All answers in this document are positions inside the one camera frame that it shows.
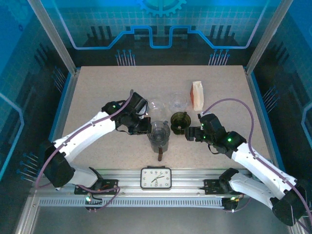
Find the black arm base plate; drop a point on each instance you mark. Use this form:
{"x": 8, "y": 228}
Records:
{"x": 111, "y": 184}
{"x": 210, "y": 186}

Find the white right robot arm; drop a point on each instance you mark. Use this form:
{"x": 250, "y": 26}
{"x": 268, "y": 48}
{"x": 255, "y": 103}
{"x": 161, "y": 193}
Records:
{"x": 253, "y": 161}

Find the white analog clock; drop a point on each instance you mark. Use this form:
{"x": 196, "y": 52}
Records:
{"x": 156, "y": 178}

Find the aluminium mounting rail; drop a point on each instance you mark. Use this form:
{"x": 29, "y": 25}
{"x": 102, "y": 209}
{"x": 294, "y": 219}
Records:
{"x": 187, "y": 178}

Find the dark green dripper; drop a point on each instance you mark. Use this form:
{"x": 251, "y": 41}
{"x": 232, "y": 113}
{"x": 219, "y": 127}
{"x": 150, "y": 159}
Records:
{"x": 179, "y": 120}

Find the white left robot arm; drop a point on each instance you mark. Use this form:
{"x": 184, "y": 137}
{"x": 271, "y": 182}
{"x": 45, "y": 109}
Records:
{"x": 80, "y": 139}

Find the aluminium frame post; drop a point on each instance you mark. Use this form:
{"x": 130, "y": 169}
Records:
{"x": 264, "y": 41}
{"x": 58, "y": 41}

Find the white orange coffee filter pack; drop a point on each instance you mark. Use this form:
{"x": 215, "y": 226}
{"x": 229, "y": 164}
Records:
{"x": 198, "y": 97}

